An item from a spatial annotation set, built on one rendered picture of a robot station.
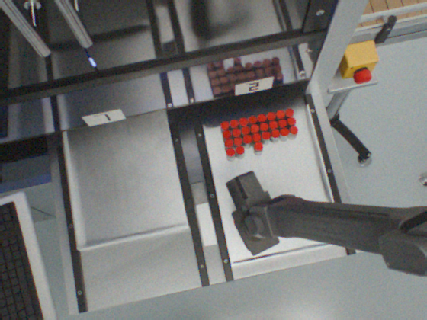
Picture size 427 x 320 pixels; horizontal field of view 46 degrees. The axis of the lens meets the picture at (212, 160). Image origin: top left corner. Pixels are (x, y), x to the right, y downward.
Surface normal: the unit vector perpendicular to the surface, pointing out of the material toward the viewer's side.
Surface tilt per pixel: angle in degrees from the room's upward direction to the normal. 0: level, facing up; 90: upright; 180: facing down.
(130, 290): 0
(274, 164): 0
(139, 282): 0
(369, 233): 71
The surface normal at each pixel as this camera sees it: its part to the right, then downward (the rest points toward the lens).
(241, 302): -0.04, -0.25
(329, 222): -0.89, 0.25
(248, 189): 0.24, -0.40
